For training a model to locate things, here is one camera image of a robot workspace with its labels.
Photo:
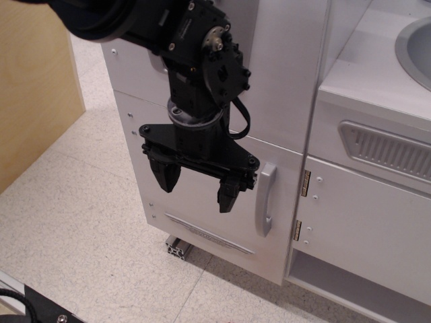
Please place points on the white fridge door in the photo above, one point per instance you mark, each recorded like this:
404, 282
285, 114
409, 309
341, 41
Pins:
254, 235

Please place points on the white toy fridge cabinet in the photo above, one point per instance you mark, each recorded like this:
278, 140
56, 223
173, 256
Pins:
289, 46

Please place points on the silver fridge door handle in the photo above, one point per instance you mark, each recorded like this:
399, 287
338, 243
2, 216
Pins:
265, 183

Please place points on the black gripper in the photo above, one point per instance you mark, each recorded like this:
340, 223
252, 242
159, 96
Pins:
212, 151

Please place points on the lower brass hinge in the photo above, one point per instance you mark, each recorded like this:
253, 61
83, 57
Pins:
297, 230

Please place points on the white toy kitchen counter unit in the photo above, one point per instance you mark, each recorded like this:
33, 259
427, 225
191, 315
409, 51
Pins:
367, 85

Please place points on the grey toy sink basin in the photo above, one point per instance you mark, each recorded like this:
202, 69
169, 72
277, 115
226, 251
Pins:
412, 49

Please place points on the brass hinge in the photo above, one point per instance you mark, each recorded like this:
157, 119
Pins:
305, 183
297, 230

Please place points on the aluminium extrusion rail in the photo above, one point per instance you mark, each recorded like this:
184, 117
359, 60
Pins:
178, 247

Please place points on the grey vent grille panel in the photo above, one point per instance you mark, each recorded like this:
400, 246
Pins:
386, 150

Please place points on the silver ice dispenser panel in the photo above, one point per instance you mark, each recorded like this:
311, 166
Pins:
157, 63

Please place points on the silver fridge logo emblem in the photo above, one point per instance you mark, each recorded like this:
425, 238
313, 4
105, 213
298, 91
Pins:
208, 235

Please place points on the upper brass hinge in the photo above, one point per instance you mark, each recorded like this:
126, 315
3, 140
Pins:
305, 183

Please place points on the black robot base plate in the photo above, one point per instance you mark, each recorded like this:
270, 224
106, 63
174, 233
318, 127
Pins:
37, 308

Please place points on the light wooden board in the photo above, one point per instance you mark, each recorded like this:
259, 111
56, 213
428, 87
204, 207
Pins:
40, 93

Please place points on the white cabinet door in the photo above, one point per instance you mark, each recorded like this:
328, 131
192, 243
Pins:
370, 228

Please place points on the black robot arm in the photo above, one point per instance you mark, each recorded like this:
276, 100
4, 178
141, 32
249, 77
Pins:
206, 77

